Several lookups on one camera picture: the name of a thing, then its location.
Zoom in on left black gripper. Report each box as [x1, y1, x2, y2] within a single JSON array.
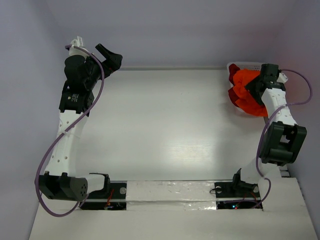
[[84, 44, 122, 90]]

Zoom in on orange t shirt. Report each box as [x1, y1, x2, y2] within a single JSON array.
[[232, 69, 268, 117]]

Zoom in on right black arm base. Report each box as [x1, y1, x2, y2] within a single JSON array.
[[209, 181, 262, 210]]

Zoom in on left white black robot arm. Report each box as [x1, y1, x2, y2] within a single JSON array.
[[35, 43, 123, 202]]

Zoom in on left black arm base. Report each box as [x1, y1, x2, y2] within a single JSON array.
[[79, 181, 127, 211]]

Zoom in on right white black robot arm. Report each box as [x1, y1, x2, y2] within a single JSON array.
[[228, 63, 307, 196]]

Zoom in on white plastic basket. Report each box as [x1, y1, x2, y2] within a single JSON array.
[[227, 62, 262, 117]]

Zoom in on dark red t shirt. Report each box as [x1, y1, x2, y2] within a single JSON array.
[[228, 63, 242, 108]]

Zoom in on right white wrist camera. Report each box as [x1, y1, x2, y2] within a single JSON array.
[[277, 72, 288, 84]]

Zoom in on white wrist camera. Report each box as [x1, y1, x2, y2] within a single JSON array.
[[70, 36, 85, 48], [277, 72, 288, 84]]

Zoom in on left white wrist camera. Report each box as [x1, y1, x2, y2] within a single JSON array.
[[70, 36, 85, 48]]

